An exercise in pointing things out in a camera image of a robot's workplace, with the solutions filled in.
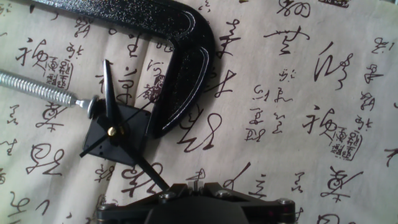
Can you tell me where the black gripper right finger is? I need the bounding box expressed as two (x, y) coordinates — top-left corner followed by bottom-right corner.
(195, 181), (296, 224)

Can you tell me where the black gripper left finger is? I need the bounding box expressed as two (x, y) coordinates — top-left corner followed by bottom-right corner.
(96, 181), (196, 224)

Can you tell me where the long black minute hand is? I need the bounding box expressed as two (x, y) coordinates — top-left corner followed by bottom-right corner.
(114, 129), (170, 192)

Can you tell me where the thin black second hand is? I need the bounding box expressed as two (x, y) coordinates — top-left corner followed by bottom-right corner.
(78, 98), (158, 158)

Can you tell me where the beige calligraphy print cloth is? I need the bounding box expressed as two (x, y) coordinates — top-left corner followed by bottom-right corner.
(0, 0), (398, 224)

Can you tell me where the short black hour hand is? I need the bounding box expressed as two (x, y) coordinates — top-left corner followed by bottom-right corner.
(101, 58), (123, 135)

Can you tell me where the black C-clamp with silver screw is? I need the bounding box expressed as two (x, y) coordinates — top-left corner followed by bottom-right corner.
(0, 0), (216, 139)

